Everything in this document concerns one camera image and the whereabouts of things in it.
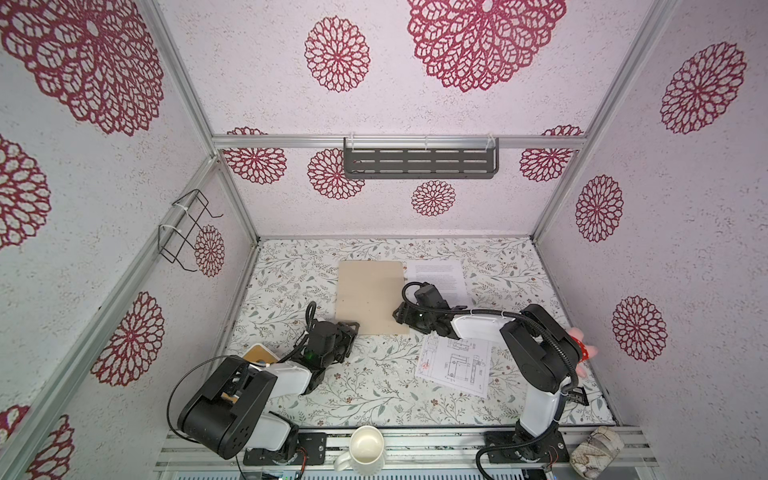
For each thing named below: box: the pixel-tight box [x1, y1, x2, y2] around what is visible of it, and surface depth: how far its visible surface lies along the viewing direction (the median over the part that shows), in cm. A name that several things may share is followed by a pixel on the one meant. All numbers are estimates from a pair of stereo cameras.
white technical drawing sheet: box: [415, 335, 493, 399], surface depth 89 cm
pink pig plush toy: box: [568, 327, 598, 378], surface depth 87 cm
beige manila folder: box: [335, 260, 410, 335], surface depth 112 cm
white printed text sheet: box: [404, 259, 473, 310], surface depth 112 cm
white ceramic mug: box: [334, 425, 385, 476], surface depth 71 cm
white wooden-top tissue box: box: [242, 343, 280, 366], surface depth 86 cm
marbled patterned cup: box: [569, 426, 625, 480], surface depth 72 cm
